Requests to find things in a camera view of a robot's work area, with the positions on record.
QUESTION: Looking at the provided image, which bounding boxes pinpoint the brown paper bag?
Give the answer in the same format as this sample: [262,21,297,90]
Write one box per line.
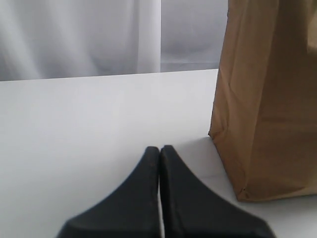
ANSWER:
[209,0,317,201]

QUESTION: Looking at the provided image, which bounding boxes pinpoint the white backdrop curtain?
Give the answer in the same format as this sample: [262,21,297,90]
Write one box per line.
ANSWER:
[0,0,228,81]

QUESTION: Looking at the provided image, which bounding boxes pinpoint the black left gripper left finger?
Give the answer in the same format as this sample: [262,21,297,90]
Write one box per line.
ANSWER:
[57,146,161,238]

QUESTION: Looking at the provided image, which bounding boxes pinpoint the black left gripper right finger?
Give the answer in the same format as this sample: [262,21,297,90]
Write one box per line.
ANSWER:
[160,145,274,238]

